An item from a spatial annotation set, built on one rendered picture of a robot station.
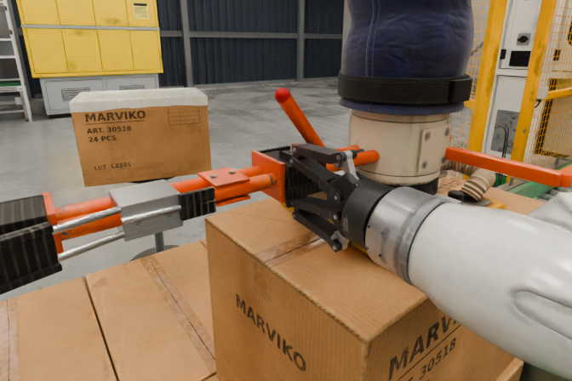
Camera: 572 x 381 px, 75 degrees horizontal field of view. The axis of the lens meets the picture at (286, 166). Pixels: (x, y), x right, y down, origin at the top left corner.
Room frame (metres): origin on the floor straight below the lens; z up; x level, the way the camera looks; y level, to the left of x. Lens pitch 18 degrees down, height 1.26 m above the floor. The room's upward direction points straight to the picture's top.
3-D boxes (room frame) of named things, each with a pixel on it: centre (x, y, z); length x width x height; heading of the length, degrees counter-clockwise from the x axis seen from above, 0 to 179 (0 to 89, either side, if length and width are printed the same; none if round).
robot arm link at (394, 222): (0.34, -0.13, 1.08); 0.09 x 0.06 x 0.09; 125
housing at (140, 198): (0.42, 0.17, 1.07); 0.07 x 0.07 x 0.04; 35
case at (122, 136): (1.92, 0.74, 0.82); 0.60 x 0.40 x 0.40; 111
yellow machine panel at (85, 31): (7.39, 3.61, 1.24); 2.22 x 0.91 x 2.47; 123
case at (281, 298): (0.68, -0.20, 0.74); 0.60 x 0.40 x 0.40; 128
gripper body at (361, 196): (0.40, -0.09, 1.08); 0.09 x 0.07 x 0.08; 35
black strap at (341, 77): (0.68, -0.21, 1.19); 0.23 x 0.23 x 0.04
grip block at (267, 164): (0.54, 0.00, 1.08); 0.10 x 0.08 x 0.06; 35
